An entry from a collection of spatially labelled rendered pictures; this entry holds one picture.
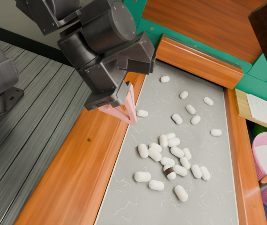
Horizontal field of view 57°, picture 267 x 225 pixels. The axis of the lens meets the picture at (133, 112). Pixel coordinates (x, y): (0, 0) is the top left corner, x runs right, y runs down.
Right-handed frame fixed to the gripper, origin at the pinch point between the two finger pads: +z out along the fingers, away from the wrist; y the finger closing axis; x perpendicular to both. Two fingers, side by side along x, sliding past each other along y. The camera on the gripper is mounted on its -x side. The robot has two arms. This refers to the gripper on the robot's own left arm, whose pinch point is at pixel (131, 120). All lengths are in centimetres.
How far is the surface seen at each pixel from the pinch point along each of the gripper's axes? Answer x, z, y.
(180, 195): -2.4, 18.6, -5.1
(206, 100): -6.8, 24.0, 34.2
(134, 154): 6.2, 10.7, 2.0
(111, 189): 8.0, 8.7, -8.7
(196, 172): -4.8, 21.3, 2.4
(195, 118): -4.7, 20.3, 21.4
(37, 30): 102, -21, 122
